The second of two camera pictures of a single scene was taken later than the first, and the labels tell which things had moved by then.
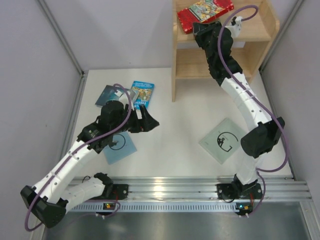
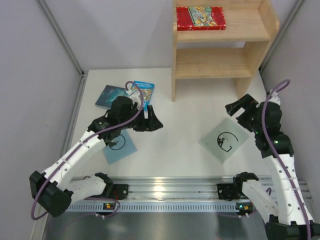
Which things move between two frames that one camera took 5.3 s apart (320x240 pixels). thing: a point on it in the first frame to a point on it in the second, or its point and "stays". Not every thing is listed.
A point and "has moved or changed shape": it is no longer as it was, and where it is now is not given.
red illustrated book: [205, 11] has moved or changed shape
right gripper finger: [199, 28] to [247, 104]
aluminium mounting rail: [275, 188] stays
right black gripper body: [203, 32] to [245, 113]
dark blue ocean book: [109, 93] stays
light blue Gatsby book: [124, 147] stays
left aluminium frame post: [74, 120] stays
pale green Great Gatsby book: [222, 140] stays
